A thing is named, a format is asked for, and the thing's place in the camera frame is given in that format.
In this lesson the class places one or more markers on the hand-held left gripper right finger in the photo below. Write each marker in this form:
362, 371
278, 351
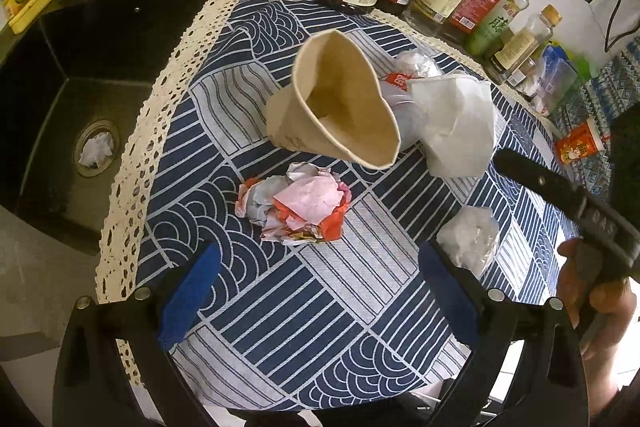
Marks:
450, 297

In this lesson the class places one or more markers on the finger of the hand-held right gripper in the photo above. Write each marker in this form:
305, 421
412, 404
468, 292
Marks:
540, 179

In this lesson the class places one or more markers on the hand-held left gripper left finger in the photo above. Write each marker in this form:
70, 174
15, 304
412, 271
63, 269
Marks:
192, 297

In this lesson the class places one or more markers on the clear plastic bag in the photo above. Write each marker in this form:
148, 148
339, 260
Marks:
470, 232

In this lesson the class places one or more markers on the white tissue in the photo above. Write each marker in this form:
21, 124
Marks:
455, 127

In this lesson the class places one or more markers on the red pink paper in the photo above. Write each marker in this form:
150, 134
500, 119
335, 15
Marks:
305, 202

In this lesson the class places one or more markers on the clear plastic wrapper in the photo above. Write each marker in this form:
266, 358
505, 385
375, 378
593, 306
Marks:
420, 64

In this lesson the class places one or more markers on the crushed beige paper cup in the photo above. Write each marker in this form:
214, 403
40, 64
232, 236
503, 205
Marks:
345, 107

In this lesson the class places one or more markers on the person's right hand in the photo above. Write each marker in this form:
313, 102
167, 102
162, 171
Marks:
607, 317

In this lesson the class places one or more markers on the blue geometric patterned cloth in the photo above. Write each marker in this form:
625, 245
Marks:
600, 97

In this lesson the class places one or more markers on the clear blue seasoning bag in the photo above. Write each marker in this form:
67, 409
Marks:
555, 77

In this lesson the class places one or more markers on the blue patterned tablecloth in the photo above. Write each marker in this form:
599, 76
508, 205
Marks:
320, 292

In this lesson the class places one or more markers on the small bottle tan label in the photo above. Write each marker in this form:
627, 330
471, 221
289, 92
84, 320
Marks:
515, 49

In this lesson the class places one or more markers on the clear bottle green label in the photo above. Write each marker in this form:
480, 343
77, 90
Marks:
492, 32

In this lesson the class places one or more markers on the white tissue wad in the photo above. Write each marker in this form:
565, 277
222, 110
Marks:
95, 149

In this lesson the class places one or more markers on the metal sink drain strainer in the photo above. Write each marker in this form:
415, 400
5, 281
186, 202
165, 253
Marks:
82, 132

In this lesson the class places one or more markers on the black kitchen sink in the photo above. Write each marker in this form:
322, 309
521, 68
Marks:
60, 82

